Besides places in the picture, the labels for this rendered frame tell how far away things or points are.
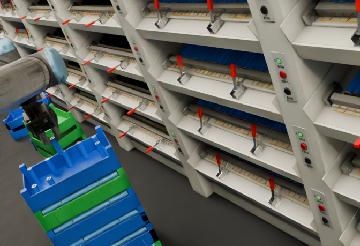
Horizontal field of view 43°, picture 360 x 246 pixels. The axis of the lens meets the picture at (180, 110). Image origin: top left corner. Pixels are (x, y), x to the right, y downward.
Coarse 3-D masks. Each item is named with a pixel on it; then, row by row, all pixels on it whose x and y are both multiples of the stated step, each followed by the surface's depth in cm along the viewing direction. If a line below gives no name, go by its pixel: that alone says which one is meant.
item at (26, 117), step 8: (24, 104) 128; (32, 104) 128; (40, 104) 136; (24, 112) 136; (32, 112) 129; (40, 112) 132; (48, 112) 134; (24, 120) 132; (32, 120) 131; (40, 120) 131; (48, 120) 133; (32, 128) 132; (40, 128) 133; (48, 128) 134
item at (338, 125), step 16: (336, 64) 102; (336, 80) 103; (320, 96) 101; (304, 112) 100; (320, 112) 102; (336, 112) 100; (352, 112) 97; (320, 128) 102; (336, 128) 97; (352, 128) 94
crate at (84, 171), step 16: (96, 128) 157; (64, 160) 159; (80, 160) 158; (96, 160) 154; (112, 160) 143; (48, 176) 156; (64, 176) 152; (80, 176) 141; (96, 176) 143; (32, 192) 151; (48, 192) 139; (64, 192) 141; (32, 208) 139
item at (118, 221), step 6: (132, 210) 153; (126, 216) 152; (132, 216) 154; (114, 222) 151; (120, 222) 153; (102, 228) 150; (108, 228) 151; (90, 234) 150; (96, 234) 150; (78, 240) 149; (84, 240) 150
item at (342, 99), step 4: (332, 96) 100; (336, 96) 99; (340, 96) 98; (344, 96) 98; (348, 96) 97; (352, 96) 96; (332, 100) 100; (336, 100) 99; (340, 100) 98; (344, 100) 97; (348, 100) 96; (352, 100) 96; (356, 100) 95; (336, 104) 100; (340, 104) 99; (344, 104) 98; (348, 104) 97; (352, 104) 95; (356, 104) 94; (356, 108) 95; (340, 112) 98
